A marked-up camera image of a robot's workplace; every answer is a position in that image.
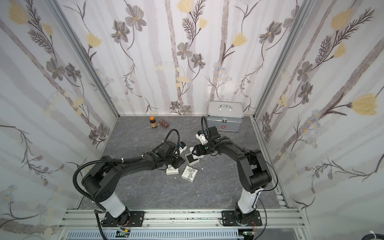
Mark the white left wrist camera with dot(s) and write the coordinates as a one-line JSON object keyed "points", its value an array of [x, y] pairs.
{"points": [[182, 147]]}

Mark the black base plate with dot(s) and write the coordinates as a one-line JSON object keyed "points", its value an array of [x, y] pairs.
{"points": [[231, 220], [135, 219]]}

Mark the silver aluminium first aid case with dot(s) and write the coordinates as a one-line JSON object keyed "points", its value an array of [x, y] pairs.
{"points": [[225, 116]]}

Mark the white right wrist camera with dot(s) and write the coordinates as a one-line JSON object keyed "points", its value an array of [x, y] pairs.
{"points": [[201, 137]]}

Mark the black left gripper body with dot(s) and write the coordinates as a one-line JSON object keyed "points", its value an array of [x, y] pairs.
{"points": [[174, 159]]}

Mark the brown bottle orange cap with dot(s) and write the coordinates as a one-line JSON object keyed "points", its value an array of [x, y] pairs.
{"points": [[153, 122]]}

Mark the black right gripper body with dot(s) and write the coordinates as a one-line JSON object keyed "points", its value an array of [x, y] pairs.
{"points": [[199, 150]]}

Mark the white bow jewelry box left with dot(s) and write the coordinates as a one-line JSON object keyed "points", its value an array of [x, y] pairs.
{"points": [[171, 170]]}

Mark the black necklace insert pad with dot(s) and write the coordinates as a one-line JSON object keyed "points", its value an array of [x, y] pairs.
{"points": [[190, 158]]}

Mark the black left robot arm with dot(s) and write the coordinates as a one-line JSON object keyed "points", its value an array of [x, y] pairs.
{"points": [[97, 180]]}

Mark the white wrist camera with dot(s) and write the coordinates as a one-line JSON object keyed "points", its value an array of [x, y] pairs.
{"points": [[201, 137], [182, 147]]}

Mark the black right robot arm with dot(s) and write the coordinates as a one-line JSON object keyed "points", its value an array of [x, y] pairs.
{"points": [[254, 171]]}

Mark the white jewelry box base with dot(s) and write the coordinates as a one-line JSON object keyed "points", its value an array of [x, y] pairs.
{"points": [[195, 162]]}

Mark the small dark red box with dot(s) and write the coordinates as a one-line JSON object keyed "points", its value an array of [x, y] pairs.
{"points": [[164, 123]]}

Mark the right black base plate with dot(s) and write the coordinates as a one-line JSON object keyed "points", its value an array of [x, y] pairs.
{"points": [[231, 220]]}

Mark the white slotted cable duct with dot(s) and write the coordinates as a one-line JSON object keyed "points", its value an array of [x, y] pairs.
{"points": [[205, 234]]}

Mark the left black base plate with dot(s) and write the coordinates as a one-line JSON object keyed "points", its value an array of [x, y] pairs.
{"points": [[135, 219]]}

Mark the small green circuit board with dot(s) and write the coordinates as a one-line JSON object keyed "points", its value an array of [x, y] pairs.
{"points": [[122, 233]]}

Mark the white bow jewelry box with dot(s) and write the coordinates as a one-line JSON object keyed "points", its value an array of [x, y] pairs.
{"points": [[189, 174], [171, 170]]}

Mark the white bow jewelry box middle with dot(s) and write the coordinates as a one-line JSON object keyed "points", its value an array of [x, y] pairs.
{"points": [[189, 174]]}

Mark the aluminium mounting rail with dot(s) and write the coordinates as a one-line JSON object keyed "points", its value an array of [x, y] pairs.
{"points": [[282, 223]]}

